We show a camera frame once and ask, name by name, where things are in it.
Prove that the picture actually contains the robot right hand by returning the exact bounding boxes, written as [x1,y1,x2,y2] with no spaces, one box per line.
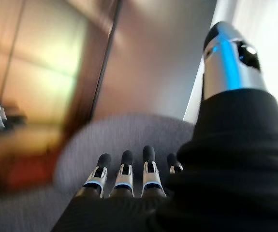
[51,21,278,232]

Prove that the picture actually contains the grey fabric armchair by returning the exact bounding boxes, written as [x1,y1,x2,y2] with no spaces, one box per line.
[53,112,195,196]

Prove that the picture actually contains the glossy reflective cabinet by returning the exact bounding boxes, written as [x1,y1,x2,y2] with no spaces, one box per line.
[0,0,122,191]

